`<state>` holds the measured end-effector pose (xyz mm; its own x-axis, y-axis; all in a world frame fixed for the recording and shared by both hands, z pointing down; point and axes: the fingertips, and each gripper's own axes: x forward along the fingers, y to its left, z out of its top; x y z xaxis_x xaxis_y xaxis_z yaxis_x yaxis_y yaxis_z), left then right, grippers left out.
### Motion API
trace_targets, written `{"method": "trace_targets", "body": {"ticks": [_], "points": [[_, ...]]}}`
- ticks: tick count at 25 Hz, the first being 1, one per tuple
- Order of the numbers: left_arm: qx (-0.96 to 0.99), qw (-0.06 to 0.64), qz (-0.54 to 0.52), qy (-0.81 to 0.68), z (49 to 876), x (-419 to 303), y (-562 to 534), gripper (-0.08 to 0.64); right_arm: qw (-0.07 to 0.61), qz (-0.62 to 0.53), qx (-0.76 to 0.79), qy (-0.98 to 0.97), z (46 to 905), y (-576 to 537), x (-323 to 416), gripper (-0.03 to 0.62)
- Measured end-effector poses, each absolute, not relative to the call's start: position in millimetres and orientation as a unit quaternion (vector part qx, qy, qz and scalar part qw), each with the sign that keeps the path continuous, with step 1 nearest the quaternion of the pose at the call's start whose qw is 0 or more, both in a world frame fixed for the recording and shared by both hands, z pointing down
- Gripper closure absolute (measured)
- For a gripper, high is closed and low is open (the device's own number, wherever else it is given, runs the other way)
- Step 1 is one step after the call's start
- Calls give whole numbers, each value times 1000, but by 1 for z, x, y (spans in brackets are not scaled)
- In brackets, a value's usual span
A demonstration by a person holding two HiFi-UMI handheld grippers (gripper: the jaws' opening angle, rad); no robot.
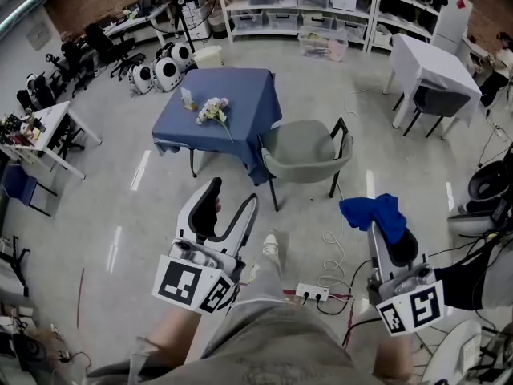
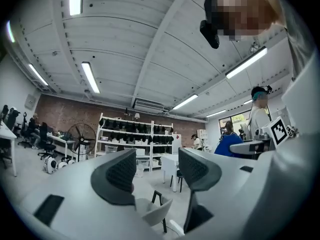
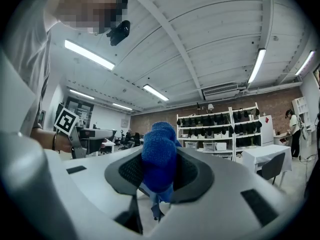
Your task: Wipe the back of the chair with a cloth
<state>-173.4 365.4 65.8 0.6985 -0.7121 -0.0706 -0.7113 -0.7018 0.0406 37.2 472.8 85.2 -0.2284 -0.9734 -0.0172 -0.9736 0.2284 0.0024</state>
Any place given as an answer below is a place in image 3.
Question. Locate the person's left forearm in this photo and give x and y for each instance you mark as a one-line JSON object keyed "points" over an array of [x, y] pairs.
{"points": [[43, 139]]}

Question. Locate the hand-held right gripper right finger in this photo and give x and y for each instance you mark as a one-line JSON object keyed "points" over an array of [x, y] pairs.
{"points": [[197, 179]]}

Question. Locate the white metal shelf unit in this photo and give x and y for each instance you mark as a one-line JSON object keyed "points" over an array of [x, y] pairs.
{"points": [[246, 134], [203, 131]]}

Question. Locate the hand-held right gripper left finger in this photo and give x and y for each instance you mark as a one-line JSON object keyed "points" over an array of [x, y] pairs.
{"points": [[125, 171]]}

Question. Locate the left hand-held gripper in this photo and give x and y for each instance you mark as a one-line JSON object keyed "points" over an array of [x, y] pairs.
{"points": [[66, 121]]}

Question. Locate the white ceiling air conditioner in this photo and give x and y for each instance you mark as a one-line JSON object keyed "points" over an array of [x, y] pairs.
{"points": [[220, 91]]}

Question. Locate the blue knitted cleaning cloth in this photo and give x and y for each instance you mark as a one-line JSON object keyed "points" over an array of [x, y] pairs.
{"points": [[158, 156]]}

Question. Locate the person's short-sleeved shirt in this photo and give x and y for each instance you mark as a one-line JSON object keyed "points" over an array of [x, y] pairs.
{"points": [[27, 59]]}

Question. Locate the small white table lamp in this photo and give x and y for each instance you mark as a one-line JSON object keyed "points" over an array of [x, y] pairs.
{"points": [[210, 107]]}

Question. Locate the dark wrist band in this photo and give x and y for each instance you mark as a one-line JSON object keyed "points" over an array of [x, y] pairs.
{"points": [[53, 141]]}

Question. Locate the dark chair with black legs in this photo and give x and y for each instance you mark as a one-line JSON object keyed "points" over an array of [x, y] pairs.
{"points": [[273, 166]]}

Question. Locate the clear plastic storage bin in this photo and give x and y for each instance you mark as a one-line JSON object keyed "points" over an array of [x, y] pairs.
{"points": [[209, 146], [191, 144]]}

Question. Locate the person's head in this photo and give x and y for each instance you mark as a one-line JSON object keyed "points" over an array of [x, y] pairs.
{"points": [[87, 6]]}

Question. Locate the white cubby bookcase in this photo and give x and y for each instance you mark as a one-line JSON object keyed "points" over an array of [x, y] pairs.
{"points": [[302, 114]]}

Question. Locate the white refrigerator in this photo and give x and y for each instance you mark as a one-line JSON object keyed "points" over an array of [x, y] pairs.
{"points": [[266, 129]]}

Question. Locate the group of ceiling light strips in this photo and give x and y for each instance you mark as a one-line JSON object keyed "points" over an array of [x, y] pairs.
{"points": [[87, 54]]}

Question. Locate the table with white cloth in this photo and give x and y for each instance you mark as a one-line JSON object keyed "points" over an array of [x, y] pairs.
{"points": [[260, 155]]}

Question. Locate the black head-mounted camera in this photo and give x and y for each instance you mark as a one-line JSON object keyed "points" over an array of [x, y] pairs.
{"points": [[119, 32]]}

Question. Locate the white shelving unit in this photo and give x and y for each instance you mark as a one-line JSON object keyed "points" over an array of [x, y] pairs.
{"points": [[205, 121]]}

